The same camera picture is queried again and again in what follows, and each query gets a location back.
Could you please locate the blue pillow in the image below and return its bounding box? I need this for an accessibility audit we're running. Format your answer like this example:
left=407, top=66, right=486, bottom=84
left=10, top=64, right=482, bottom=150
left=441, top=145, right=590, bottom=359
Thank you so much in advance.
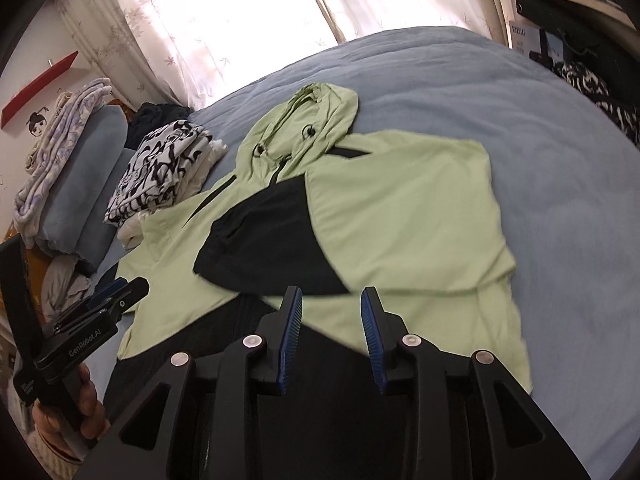
left=37, top=105, right=132, bottom=275

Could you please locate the light green black hoodie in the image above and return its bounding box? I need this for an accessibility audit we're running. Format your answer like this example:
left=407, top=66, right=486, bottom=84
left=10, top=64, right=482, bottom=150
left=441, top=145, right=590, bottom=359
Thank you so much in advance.
left=116, top=82, right=533, bottom=396

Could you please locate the dark clothing pile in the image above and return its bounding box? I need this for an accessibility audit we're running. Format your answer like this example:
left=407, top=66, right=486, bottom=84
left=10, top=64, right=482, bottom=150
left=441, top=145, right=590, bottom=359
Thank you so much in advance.
left=125, top=102, right=193, bottom=151

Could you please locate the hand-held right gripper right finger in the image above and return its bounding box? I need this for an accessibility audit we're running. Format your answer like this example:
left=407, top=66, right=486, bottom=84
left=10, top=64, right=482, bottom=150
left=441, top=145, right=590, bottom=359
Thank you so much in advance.
left=360, top=287, right=592, bottom=480

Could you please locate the blue fleece blanket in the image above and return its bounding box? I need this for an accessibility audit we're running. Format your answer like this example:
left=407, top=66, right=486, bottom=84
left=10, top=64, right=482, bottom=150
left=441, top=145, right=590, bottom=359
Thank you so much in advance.
left=75, top=25, right=640, bottom=480

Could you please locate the person's left forearm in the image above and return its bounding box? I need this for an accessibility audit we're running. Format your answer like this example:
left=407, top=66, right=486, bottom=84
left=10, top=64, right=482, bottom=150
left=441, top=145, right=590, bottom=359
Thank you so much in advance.
left=36, top=427, right=98, bottom=480

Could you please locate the cartoon wall sticker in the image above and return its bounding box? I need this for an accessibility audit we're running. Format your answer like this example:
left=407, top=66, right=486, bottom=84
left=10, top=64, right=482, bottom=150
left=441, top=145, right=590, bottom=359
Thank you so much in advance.
left=25, top=107, right=52, bottom=139

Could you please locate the black white patterned garment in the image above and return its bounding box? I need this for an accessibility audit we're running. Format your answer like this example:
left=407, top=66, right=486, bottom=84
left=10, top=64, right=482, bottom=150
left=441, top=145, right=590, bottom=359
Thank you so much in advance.
left=104, top=119, right=216, bottom=228

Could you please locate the pale floral cloth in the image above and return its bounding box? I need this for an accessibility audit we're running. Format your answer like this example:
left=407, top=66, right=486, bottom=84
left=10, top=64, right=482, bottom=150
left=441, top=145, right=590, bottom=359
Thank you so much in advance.
left=14, top=77, right=113, bottom=250

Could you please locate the white printed box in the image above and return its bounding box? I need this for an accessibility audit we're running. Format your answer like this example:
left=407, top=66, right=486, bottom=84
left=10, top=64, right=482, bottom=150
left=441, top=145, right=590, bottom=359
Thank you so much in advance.
left=507, top=20, right=567, bottom=69

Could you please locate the person's left hand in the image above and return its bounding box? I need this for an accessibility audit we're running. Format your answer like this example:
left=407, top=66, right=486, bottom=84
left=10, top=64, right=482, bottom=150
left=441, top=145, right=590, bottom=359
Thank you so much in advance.
left=32, top=362, right=111, bottom=458

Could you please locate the grey cloth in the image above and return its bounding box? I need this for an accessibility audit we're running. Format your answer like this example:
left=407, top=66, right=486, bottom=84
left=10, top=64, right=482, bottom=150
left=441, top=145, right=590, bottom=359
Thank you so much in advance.
left=40, top=255, right=95, bottom=322

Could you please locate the black storage box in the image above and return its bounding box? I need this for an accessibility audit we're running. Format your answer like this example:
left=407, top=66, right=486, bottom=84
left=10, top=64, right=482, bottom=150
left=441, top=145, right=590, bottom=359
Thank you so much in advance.
left=512, top=0, right=640, bottom=106

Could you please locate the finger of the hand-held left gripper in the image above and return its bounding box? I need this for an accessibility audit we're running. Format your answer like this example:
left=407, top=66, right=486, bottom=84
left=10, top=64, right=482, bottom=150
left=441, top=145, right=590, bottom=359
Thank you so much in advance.
left=52, top=276, right=151, bottom=331
left=82, top=278, right=130, bottom=310

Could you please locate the black white spotted cloth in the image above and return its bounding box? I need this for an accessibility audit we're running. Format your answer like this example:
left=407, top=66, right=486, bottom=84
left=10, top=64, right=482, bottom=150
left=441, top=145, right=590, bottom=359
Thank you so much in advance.
left=552, top=60, right=640, bottom=150

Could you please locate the red wall shelf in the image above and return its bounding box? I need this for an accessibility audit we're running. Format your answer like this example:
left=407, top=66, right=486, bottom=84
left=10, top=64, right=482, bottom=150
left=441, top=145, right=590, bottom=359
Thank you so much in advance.
left=0, top=50, right=81, bottom=131

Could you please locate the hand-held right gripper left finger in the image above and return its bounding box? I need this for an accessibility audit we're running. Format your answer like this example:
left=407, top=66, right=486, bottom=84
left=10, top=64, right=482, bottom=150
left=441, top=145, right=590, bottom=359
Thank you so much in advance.
left=75, top=285, right=305, bottom=480

